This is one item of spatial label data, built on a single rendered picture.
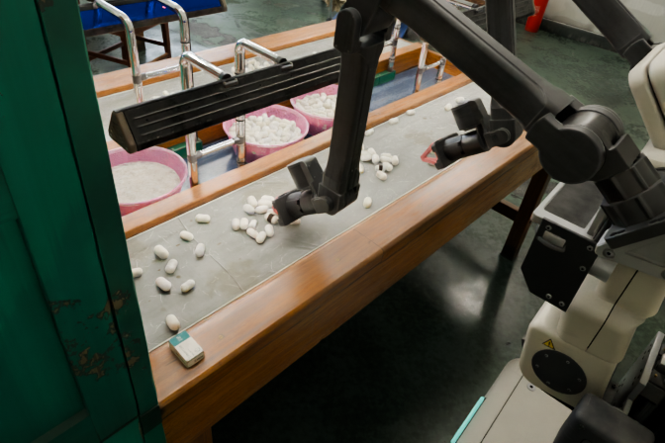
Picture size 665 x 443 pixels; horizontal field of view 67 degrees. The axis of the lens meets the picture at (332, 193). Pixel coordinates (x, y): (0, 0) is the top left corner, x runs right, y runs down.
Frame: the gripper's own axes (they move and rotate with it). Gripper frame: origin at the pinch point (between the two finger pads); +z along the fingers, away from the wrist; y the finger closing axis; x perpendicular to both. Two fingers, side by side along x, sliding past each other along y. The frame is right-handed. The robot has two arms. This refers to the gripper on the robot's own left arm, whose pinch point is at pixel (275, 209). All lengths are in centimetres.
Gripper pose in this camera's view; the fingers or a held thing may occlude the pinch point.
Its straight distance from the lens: 125.3
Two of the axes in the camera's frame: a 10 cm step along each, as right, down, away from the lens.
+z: -6.2, 1.2, 7.8
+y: -6.9, 3.8, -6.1
